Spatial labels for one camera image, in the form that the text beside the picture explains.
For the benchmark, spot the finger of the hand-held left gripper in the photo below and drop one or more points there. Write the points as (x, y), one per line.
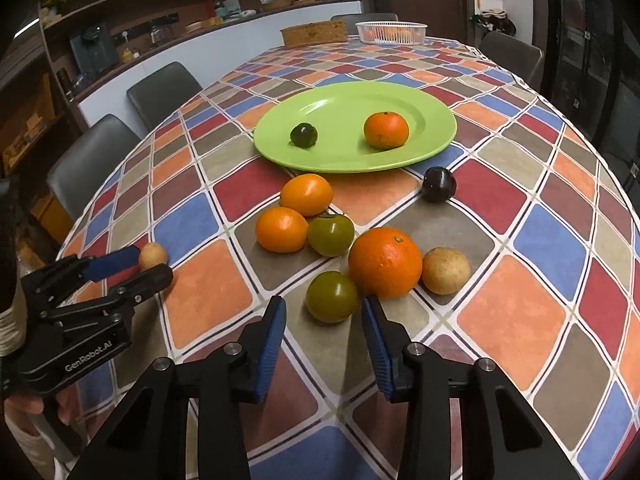
(112, 262)
(145, 282)

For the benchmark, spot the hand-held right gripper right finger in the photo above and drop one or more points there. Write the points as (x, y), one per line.
(380, 355)

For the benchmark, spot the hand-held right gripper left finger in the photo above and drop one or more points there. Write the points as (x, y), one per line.
(270, 350)

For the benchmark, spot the tan round fruit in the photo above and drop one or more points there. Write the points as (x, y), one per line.
(152, 255)
(446, 270)

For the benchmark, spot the green tomato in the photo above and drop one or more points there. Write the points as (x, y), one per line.
(331, 296)
(330, 235)

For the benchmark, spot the large orange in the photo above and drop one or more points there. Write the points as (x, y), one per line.
(385, 262)

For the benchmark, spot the small orange mandarin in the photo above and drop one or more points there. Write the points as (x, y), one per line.
(281, 229)
(306, 194)
(385, 130)

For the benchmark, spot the dark plum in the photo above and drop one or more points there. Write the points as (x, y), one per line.
(438, 184)
(303, 135)

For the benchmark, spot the green plate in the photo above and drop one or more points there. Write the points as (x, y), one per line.
(340, 110)

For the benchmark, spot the person's left hand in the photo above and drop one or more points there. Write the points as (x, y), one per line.
(65, 405)

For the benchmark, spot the grey dining chair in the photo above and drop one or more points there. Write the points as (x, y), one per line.
(162, 91)
(362, 17)
(512, 57)
(87, 160)

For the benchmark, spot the checkered colourful tablecloth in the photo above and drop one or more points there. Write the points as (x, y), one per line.
(500, 320)

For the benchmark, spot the dark bottle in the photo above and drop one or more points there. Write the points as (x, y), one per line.
(64, 82)

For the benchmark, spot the black coffee machine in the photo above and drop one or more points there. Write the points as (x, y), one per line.
(93, 49)

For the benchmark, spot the glass kettle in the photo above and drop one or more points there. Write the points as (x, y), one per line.
(160, 35)

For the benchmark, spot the wicker basket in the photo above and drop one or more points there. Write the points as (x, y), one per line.
(314, 34)

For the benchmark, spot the pile of mandarins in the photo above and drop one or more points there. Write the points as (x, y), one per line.
(390, 35)

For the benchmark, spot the white plastic basket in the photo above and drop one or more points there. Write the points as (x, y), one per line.
(392, 30)

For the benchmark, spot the pile of bags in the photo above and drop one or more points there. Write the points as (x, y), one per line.
(492, 21)

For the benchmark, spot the glass sliding door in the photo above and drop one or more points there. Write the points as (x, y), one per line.
(585, 35)

